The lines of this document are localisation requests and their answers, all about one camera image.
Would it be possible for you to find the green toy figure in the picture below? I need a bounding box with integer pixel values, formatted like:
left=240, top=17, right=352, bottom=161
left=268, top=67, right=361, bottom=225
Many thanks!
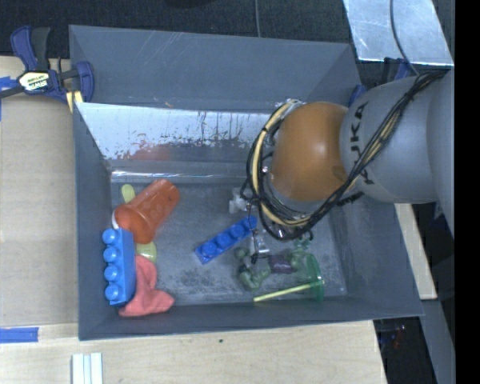
left=234, top=235, right=318, bottom=292

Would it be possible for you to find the blue flat building brick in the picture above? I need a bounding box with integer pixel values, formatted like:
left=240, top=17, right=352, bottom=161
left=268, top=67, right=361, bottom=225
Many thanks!
left=194, top=214, right=259, bottom=266

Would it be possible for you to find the small white plastic piece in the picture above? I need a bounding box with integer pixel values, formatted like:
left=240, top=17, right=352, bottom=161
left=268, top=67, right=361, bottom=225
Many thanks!
left=228, top=187, right=251, bottom=215

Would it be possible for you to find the yellow straw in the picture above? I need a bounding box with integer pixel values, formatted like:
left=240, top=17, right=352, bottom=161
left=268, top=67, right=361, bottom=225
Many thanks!
left=252, top=282, right=310, bottom=303

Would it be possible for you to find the clear green plastic cup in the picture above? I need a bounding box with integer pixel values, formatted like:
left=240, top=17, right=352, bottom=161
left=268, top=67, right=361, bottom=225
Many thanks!
left=302, top=253, right=326, bottom=302

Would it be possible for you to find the yellow-green toy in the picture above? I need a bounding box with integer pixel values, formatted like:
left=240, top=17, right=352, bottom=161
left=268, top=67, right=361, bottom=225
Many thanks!
left=120, top=183, right=158, bottom=265

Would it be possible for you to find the orange plastic cup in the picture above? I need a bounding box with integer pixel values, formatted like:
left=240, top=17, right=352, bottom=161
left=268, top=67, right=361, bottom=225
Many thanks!
left=112, top=178, right=182, bottom=246

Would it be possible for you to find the pink cloth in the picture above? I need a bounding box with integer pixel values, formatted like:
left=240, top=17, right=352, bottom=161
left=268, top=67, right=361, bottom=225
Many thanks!
left=118, top=254, right=176, bottom=318

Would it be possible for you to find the blue tall building brick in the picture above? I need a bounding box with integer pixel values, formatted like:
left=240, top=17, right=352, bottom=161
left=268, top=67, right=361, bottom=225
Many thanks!
left=101, top=227, right=138, bottom=308

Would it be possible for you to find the grey metal bin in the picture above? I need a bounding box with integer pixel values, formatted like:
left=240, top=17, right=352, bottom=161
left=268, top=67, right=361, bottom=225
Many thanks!
left=67, top=24, right=426, bottom=342

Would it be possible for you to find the pale wood board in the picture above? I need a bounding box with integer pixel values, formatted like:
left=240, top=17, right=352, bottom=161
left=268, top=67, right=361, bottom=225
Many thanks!
left=0, top=97, right=81, bottom=328

